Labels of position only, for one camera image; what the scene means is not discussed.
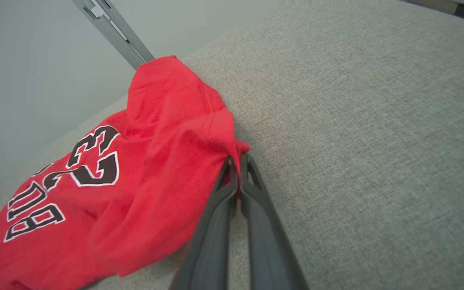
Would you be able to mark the grey partition post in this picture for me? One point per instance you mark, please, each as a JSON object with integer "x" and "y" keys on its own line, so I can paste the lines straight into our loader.
{"x": 119, "y": 34}

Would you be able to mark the grey fabric sofa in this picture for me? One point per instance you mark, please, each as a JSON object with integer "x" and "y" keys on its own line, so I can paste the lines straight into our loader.
{"x": 377, "y": 161}

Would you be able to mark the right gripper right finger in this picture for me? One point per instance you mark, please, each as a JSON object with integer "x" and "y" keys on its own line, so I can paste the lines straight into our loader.
{"x": 268, "y": 249}

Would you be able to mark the red number 23 jersey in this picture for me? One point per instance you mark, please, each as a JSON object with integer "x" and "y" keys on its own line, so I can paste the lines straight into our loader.
{"x": 155, "y": 181}

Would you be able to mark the grey wheeled stand base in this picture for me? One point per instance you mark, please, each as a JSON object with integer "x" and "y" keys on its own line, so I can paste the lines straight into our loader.
{"x": 463, "y": 8}

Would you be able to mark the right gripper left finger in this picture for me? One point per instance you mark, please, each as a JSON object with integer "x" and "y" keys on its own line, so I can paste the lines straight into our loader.
{"x": 212, "y": 241}

